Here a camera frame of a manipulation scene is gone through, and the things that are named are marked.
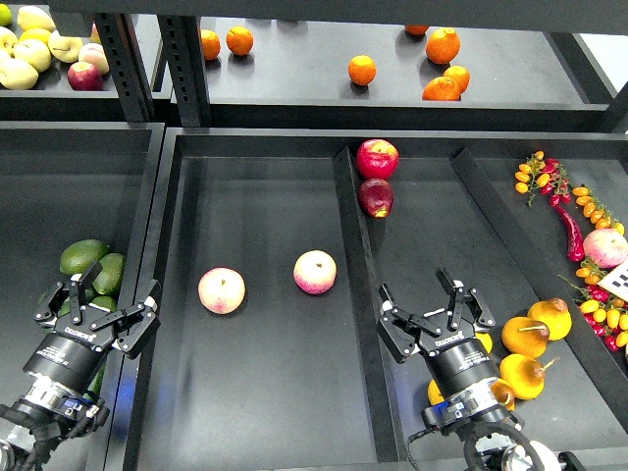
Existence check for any black left tray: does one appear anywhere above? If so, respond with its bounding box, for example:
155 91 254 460
0 120 167 471

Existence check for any pink apple centre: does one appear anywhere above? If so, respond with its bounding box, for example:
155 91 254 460
293 250 337 295

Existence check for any black tray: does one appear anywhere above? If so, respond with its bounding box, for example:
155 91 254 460
0 120 167 471
88 129 627 470

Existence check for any green avocado under pile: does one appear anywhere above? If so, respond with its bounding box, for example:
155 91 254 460
57 288 96 317

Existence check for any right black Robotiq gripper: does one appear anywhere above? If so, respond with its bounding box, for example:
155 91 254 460
377 267 498 397

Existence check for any pink apple left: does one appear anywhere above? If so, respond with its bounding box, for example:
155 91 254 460
197 267 245 315

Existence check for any cherry tomato bunch bottom right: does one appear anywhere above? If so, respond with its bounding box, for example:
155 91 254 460
565 256 627 352

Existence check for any red chili pepper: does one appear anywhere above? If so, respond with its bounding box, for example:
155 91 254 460
554 205 585 262

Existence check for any orange on shelf left edge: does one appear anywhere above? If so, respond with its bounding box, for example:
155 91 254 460
200 29 221 61

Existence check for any orange cherry tomato vine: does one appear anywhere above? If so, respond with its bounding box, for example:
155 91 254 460
571 185 625 236

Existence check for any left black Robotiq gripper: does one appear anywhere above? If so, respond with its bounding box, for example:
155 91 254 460
23 261 161 393

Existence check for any large orange on shelf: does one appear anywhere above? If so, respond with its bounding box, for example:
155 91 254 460
425 27 461 65

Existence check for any bright red apple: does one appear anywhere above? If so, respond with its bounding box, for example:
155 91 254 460
355 138 399 180

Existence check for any red apple on left shelf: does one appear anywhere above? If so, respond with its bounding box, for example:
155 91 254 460
67 61 104 91

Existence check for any black middle tray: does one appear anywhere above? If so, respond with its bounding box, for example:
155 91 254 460
88 129 627 470

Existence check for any orange on shelf behind front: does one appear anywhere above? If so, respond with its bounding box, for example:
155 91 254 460
444 65 471 93

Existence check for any cherry tomato bunch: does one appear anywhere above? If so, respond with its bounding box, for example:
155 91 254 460
514 150 571 207
565 256 627 352

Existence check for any black white marker card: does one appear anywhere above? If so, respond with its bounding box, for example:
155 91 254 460
599 260 628 301

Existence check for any dark red apple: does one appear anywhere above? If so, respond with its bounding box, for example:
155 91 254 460
357 178 394 219

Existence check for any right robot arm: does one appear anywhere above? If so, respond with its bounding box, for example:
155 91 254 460
377 269 584 470

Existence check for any cherry tomato bunch top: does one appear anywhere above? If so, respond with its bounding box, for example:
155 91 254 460
514 150 571 207

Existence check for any pale yellow pear front left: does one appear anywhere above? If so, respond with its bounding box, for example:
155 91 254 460
0 58 39 90

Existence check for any pale yellow apple with stem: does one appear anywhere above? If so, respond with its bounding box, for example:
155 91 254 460
48 30 83 64

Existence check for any orange under top shelf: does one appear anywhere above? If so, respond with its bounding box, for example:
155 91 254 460
404 25 429 36

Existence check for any pink apple right tray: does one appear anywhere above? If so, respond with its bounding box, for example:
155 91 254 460
583 229 627 269

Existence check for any yellow pear behind right arm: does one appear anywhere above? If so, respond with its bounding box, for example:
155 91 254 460
501 316 550 359

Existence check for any pale peach on left shelf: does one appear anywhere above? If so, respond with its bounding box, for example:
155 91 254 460
78 43 110 76

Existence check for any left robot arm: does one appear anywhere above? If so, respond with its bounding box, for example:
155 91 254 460
1 261 161 470

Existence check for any black shelf upright post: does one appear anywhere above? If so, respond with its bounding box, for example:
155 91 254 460
157 15 211 128

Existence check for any yellow pear by divider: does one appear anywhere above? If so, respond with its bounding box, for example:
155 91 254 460
527 297 573 340

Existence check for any pink apple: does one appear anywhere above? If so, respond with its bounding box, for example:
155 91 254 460
293 250 337 295
197 267 245 315

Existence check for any orange on shelf centre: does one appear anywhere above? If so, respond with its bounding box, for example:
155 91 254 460
347 55 377 86

